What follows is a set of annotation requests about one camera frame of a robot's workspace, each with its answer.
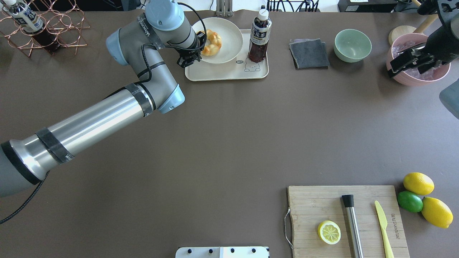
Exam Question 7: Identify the wooden cup tree stand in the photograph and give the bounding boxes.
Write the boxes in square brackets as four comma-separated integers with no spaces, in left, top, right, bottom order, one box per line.
[388,11,438,46]

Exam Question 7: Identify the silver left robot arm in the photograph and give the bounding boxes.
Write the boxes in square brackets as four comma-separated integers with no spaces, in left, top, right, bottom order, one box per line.
[0,0,205,197]

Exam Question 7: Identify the twisted glazed donut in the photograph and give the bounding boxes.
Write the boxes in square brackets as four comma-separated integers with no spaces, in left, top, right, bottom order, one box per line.
[201,29,222,57]

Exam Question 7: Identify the yellow plastic knife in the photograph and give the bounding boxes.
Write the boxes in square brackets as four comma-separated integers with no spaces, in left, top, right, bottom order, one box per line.
[374,200,394,258]

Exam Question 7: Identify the green lime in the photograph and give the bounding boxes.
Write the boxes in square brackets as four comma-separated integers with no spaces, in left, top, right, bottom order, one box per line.
[397,191,423,213]

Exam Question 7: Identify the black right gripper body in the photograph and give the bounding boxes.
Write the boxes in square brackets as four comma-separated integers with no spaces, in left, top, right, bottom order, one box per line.
[413,21,459,74]

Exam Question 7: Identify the grey folded cloth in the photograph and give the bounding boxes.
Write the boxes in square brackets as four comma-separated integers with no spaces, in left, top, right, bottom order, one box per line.
[289,39,330,69]

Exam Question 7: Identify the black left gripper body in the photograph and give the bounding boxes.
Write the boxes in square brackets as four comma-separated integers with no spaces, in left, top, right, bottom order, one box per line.
[176,32,208,68]

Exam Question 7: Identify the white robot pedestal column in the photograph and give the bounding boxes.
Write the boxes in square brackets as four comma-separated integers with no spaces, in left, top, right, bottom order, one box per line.
[175,246,270,258]

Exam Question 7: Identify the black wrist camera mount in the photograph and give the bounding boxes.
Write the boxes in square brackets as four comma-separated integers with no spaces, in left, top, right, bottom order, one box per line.
[417,0,459,25]

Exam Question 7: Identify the tea bottle in rack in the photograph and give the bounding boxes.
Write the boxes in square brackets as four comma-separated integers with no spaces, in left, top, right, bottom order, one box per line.
[2,0,61,52]

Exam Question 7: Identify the pink bowl with ice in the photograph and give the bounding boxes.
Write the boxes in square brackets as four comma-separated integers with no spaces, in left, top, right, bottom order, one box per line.
[386,33,451,86]

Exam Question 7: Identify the bamboo cutting board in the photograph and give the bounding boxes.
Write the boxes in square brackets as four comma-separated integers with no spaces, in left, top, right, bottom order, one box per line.
[288,186,410,258]

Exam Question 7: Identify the steel muddler black tip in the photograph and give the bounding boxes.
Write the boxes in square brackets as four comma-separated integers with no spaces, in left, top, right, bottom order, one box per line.
[341,194,364,258]

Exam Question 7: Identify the half lemon slice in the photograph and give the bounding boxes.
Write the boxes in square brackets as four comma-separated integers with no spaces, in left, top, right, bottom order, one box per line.
[317,220,341,245]

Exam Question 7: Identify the white round plate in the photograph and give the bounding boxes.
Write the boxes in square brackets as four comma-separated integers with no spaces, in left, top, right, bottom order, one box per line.
[202,17,243,64]

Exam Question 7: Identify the mint green bowl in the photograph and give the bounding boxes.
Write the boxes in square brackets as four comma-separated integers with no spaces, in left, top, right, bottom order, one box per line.
[334,29,372,63]

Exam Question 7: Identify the white rabbit tray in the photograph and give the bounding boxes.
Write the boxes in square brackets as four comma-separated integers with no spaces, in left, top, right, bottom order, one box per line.
[185,29,269,81]

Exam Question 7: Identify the yellow lemon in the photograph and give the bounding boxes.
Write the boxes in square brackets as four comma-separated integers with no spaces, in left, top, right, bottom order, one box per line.
[421,197,454,229]
[403,172,435,195]

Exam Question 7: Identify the dark tea bottle on tray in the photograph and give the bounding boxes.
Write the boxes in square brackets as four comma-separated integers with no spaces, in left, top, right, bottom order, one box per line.
[248,9,272,63]

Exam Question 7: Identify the copper wire bottle rack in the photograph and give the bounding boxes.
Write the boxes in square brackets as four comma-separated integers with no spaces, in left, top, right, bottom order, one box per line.
[1,0,91,58]

